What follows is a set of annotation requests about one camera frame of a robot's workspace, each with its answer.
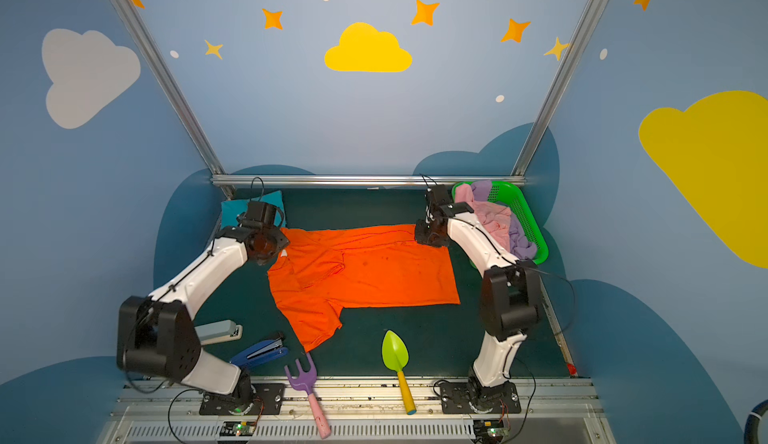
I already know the orange t shirt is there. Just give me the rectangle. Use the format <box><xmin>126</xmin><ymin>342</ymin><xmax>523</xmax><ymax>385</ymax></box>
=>
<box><xmin>267</xmin><ymin>224</ymin><xmax>460</xmax><ymax>351</ymax></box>

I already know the green plastic basket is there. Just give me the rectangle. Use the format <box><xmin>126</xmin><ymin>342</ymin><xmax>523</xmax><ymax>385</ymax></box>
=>
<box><xmin>452</xmin><ymin>180</ymin><xmax>549</xmax><ymax>264</ymax></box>

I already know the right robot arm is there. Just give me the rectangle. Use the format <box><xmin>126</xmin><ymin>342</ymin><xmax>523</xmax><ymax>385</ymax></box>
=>
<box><xmin>414</xmin><ymin>184</ymin><xmax>543</xmax><ymax>400</ymax></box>

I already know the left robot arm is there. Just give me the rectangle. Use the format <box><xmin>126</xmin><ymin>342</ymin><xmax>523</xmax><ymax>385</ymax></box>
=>
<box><xmin>116</xmin><ymin>200</ymin><xmax>289</xmax><ymax>409</ymax></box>

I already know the folded teal t shirt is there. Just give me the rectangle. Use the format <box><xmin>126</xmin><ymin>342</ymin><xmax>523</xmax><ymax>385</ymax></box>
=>
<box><xmin>220</xmin><ymin>191</ymin><xmax>285</xmax><ymax>228</ymax></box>

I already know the pink t shirt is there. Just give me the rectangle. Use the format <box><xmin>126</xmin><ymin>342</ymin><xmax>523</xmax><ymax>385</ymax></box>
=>
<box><xmin>454</xmin><ymin>180</ymin><xmax>518</xmax><ymax>251</ymax></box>

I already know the purple t shirt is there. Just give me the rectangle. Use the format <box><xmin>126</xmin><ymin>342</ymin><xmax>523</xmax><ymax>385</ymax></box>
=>
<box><xmin>508</xmin><ymin>211</ymin><xmax>538</xmax><ymax>260</ymax></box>

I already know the grey stapler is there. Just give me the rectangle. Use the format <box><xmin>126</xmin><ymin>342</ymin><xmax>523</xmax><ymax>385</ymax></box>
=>
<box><xmin>195</xmin><ymin>320</ymin><xmax>243</xmax><ymax>346</ymax></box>

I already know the blue stapler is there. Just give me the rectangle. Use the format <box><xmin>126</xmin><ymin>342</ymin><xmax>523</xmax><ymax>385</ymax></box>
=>
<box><xmin>230</xmin><ymin>332</ymin><xmax>289</xmax><ymax>368</ymax></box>

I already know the left green circuit board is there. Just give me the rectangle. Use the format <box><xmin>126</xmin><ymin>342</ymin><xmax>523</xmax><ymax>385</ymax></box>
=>
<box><xmin>219</xmin><ymin>421</ymin><xmax>257</xmax><ymax>437</ymax></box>

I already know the green circuit board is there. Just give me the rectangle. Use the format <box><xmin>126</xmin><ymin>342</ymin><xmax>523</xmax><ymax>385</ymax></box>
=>
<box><xmin>472</xmin><ymin>420</ymin><xmax>508</xmax><ymax>444</ymax></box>
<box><xmin>219</xmin><ymin>421</ymin><xmax>257</xmax><ymax>437</ymax></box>

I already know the right green circuit board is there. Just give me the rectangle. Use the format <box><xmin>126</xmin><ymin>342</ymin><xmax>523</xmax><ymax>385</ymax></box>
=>
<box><xmin>472</xmin><ymin>420</ymin><xmax>508</xmax><ymax>444</ymax></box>

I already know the aluminium back frame rail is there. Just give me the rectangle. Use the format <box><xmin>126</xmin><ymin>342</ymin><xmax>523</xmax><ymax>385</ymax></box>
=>
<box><xmin>211</xmin><ymin>174</ymin><xmax>525</xmax><ymax>188</ymax></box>

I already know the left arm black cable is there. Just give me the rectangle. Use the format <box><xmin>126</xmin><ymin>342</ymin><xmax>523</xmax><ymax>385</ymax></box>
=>
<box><xmin>119</xmin><ymin>176</ymin><xmax>286</xmax><ymax>444</ymax></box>

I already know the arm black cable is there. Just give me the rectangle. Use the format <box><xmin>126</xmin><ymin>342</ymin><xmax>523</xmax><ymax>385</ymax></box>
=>
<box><xmin>419</xmin><ymin>173</ymin><xmax>577</xmax><ymax>444</ymax></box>
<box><xmin>119</xmin><ymin>176</ymin><xmax>286</xmax><ymax>444</ymax></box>

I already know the green toy shovel yellow handle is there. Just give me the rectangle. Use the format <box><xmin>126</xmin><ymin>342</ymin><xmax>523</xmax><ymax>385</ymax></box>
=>
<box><xmin>381</xmin><ymin>330</ymin><xmax>417</xmax><ymax>415</ymax></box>

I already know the purple toy rake pink handle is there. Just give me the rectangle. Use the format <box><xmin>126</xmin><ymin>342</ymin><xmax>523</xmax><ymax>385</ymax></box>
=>
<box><xmin>284</xmin><ymin>352</ymin><xmax>332</xmax><ymax>439</ymax></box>

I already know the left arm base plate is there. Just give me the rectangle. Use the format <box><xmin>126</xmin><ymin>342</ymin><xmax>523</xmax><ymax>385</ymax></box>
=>
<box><xmin>199</xmin><ymin>382</ymin><xmax>285</xmax><ymax>417</ymax></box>

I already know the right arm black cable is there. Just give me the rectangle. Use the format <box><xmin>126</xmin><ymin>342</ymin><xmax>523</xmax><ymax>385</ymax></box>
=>
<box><xmin>419</xmin><ymin>173</ymin><xmax>577</xmax><ymax>444</ymax></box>

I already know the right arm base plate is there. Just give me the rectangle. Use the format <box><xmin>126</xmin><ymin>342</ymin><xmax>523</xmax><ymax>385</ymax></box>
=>
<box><xmin>433</xmin><ymin>379</ymin><xmax>522</xmax><ymax>414</ymax></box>

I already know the front aluminium mounting rail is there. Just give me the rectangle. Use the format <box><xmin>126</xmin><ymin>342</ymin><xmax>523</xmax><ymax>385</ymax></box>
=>
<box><xmin>97</xmin><ymin>376</ymin><xmax>616</xmax><ymax>443</ymax></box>

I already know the aluminium left frame post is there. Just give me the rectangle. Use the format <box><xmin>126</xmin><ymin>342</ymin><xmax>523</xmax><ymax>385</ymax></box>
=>
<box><xmin>110</xmin><ymin>0</ymin><xmax>227</xmax><ymax>178</ymax></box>

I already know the aluminium frame post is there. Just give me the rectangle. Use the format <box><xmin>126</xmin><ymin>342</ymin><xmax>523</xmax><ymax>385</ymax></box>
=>
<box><xmin>110</xmin><ymin>0</ymin><xmax>227</xmax><ymax>178</ymax></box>
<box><xmin>505</xmin><ymin>0</ymin><xmax>610</xmax><ymax>185</ymax></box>

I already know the aluminium right frame post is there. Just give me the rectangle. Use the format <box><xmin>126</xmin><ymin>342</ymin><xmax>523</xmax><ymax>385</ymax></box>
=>
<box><xmin>505</xmin><ymin>0</ymin><xmax>610</xmax><ymax>185</ymax></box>

